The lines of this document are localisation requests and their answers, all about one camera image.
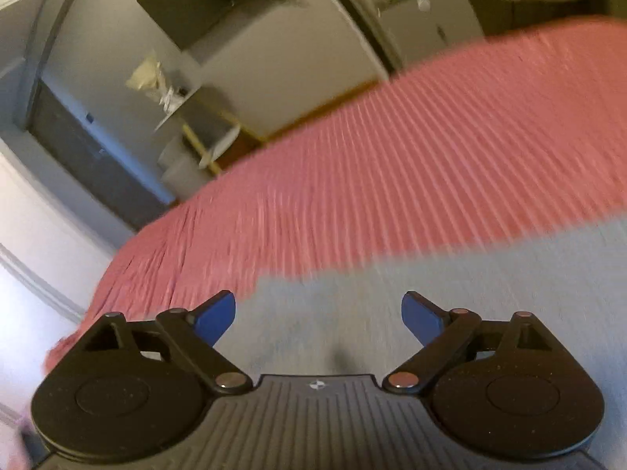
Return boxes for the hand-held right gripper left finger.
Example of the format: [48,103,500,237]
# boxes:
[81,291,252,395]

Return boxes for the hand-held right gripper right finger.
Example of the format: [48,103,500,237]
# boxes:
[382,291,554,395]

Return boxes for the grey sweat pants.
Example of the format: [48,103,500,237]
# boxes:
[240,213,627,470]

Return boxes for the grey upholstered stool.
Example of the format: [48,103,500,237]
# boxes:
[157,136,219,202]

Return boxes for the pink ribbed blanket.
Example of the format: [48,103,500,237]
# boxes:
[42,14,627,373]

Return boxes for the round two-tier side table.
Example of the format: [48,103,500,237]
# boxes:
[153,83,242,178]

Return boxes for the cream wrapped bouquet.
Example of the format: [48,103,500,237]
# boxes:
[125,50,171,95]

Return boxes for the grey nightstand cabinet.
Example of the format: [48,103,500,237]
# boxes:
[376,0,487,68]

